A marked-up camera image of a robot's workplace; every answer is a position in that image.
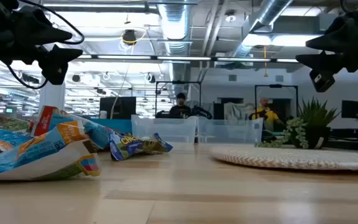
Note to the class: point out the black aluminium table frame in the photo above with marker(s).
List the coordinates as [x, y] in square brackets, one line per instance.
[353, 145]

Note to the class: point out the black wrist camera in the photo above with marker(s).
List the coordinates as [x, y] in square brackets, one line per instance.
[53, 74]
[322, 81]

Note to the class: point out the dark blue granola bar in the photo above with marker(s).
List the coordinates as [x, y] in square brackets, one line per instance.
[99, 133]

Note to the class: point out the light blue red-ended granola bar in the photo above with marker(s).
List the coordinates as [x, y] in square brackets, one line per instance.
[57, 119]

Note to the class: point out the long LED light bar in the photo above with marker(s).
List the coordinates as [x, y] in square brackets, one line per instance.
[182, 58]

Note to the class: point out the silver ventilation duct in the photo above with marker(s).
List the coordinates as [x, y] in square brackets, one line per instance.
[175, 21]
[272, 9]

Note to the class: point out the blue green Chewy granola bar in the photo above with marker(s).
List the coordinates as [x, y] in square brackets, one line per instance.
[129, 146]

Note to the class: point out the green plant in black pot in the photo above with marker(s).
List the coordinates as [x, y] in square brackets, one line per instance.
[314, 118]

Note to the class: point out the small black monitor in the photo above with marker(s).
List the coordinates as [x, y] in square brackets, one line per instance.
[350, 109]

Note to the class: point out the black ceiling device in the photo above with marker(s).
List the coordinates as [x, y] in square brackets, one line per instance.
[129, 37]

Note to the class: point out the round woven beige placemat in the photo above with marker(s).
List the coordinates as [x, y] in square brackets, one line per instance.
[291, 158]

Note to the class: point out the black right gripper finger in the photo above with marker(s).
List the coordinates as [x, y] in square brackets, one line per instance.
[343, 37]
[322, 62]

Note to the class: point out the teal plastic bin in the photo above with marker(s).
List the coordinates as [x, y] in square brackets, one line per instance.
[121, 124]

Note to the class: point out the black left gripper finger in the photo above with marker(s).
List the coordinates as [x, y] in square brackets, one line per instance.
[59, 56]
[39, 29]

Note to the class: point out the white pillar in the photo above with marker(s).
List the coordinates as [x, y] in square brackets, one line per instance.
[51, 96]

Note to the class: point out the person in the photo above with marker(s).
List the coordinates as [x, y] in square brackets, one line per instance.
[180, 110]
[269, 116]

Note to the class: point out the clear plastic bin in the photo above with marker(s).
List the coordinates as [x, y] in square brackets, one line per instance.
[228, 130]
[179, 129]

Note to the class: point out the black background robot arm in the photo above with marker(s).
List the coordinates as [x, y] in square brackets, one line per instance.
[202, 112]

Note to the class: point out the pale draped cloth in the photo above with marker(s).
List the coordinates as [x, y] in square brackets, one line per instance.
[238, 111]

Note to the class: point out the black rig frame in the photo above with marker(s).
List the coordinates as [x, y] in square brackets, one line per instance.
[179, 82]
[275, 86]

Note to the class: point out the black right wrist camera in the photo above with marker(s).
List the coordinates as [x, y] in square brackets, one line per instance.
[322, 81]

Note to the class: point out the large black monitor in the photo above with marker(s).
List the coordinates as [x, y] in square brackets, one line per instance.
[123, 107]

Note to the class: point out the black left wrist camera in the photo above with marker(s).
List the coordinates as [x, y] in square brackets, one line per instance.
[53, 74]

